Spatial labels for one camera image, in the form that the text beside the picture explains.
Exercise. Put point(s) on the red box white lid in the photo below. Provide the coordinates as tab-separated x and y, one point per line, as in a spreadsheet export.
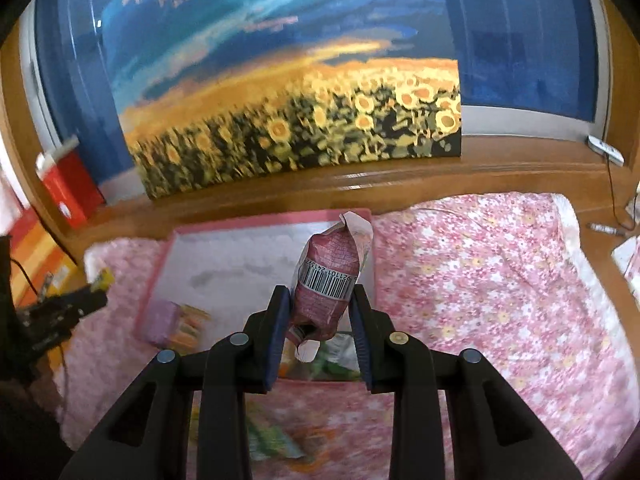
75	195

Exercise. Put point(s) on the purple tin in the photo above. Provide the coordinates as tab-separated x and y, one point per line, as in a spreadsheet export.
162	322

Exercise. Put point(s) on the silver pen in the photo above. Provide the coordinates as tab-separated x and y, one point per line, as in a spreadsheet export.
607	229

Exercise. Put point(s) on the sunflower painting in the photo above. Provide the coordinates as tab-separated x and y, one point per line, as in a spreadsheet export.
300	85

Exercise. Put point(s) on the small green snack bag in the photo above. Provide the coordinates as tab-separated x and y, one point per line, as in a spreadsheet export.
272	430

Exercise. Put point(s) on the small orange striped candy packet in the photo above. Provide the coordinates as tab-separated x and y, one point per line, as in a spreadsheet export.
192	327

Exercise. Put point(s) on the large green snack bag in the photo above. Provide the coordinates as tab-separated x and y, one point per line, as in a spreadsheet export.
345	360

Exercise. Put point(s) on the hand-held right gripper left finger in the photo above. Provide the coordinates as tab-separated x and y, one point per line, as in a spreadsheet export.
280	340

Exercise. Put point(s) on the pink snack packet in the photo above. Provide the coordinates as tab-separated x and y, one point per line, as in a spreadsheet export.
320	270

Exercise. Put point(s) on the white curtain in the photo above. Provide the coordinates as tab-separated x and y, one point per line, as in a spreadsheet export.
10	185

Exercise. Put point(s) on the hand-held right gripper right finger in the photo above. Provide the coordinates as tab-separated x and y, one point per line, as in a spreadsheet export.
360	340

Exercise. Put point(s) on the white paper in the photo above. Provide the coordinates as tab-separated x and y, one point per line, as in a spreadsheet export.
630	260

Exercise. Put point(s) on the orange striped box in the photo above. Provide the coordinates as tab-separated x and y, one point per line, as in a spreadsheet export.
35	245

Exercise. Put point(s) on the wooden platform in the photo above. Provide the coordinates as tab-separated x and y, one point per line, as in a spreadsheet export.
450	180

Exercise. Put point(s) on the white remote control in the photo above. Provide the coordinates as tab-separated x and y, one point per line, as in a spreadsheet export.
605	150

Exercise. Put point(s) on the pink floral blanket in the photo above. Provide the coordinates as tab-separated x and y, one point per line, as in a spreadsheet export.
475	310

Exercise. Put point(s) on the yellow candy packet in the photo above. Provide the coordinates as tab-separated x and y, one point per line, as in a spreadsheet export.
102	279

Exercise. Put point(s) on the pink cardboard box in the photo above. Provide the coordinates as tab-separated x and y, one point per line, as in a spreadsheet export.
240	260

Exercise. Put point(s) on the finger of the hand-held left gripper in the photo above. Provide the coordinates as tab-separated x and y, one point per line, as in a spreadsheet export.
80	297
60	322

